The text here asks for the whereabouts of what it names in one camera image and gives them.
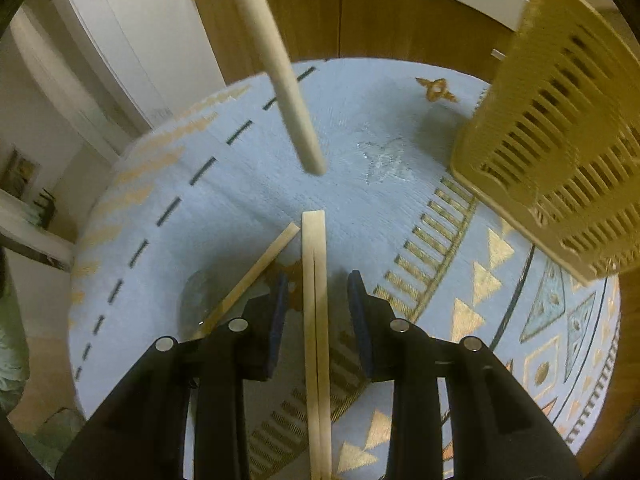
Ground clear plastic spoon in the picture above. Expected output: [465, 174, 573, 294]
[181, 269, 227, 322]

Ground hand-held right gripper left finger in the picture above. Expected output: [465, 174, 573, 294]
[55, 272, 291, 480]

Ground round wooden stick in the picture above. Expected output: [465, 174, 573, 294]
[219, 0, 327, 176]

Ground beige plastic slotted basket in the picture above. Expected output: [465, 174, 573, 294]
[449, 0, 640, 285]

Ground framed picture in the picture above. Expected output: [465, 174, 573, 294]
[4, 144, 42, 202]

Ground white door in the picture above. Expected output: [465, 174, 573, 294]
[54, 0, 227, 133]

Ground blue patterned rug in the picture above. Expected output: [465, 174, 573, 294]
[67, 57, 623, 480]

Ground wooden cabinet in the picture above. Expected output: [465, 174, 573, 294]
[187, 0, 517, 85]

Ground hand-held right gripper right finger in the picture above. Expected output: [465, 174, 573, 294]
[347, 270, 583, 480]

